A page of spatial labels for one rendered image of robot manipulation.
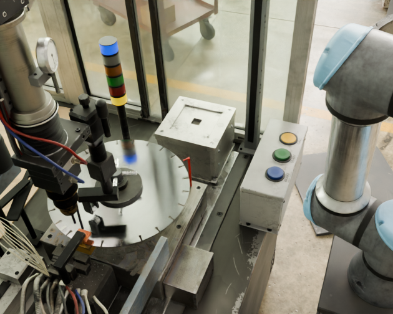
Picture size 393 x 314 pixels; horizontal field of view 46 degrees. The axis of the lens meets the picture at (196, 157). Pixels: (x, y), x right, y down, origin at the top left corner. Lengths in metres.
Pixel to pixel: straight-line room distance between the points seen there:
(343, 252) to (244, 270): 0.25
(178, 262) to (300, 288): 1.01
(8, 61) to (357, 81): 0.50
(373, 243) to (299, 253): 1.10
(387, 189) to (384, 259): 1.39
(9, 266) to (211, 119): 0.65
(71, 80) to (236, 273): 0.86
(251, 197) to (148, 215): 0.28
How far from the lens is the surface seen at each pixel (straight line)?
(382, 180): 2.48
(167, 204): 1.06
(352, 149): 0.89
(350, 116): 0.80
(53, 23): 1.54
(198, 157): 1.30
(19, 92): 0.73
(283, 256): 2.12
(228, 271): 1.19
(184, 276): 1.10
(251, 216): 1.23
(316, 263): 2.13
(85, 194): 1.01
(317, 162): 2.49
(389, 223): 1.04
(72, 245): 0.99
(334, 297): 1.19
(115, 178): 1.06
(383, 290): 1.16
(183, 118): 1.35
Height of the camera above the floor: 1.76
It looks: 45 degrees down
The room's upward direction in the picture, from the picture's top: 3 degrees counter-clockwise
